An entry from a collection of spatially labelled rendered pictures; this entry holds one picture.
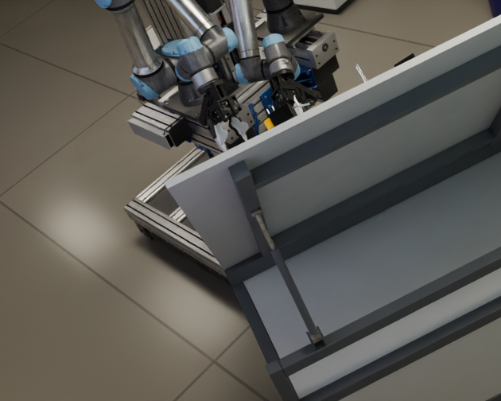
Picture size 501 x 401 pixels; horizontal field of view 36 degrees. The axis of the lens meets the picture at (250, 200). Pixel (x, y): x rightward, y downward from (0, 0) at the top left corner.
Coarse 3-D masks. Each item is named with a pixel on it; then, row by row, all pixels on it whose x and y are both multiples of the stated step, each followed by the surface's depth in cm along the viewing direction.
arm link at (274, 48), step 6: (270, 36) 256; (276, 36) 257; (264, 42) 257; (270, 42) 255; (276, 42) 255; (282, 42) 256; (264, 48) 257; (270, 48) 255; (276, 48) 254; (282, 48) 255; (270, 54) 254; (276, 54) 253; (282, 54) 253; (288, 54) 256; (270, 60) 254
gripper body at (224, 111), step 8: (216, 80) 234; (200, 88) 233; (208, 88) 233; (216, 88) 231; (208, 96) 235; (216, 96) 232; (224, 96) 232; (232, 96) 233; (216, 104) 230; (224, 104) 232; (232, 104) 233; (208, 112) 235; (216, 112) 234; (224, 112) 231; (232, 112) 232; (216, 120) 235; (224, 120) 238
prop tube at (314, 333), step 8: (280, 256) 198; (280, 264) 198; (288, 272) 200; (288, 280) 200; (288, 288) 202; (296, 288) 202; (296, 296) 202; (296, 304) 204; (304, 304) 204; (304, 312) 204; (304, 320) 205; (312, 320) 206; (312, 328) 206; (312, 336) 207; (320, 336) 207
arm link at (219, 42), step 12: (168, 0) 250; (180, 0) 248; (192, 0) 250; (180, 12) 249; (192, 12) 247; (204, 12) 249; (192, 24) 247; (204, 24) 246; (204, 36) 246; (216, 36) 245; (228, 36) 246; (216, 48) 244; (228, 48) 246; (216, 60) 247
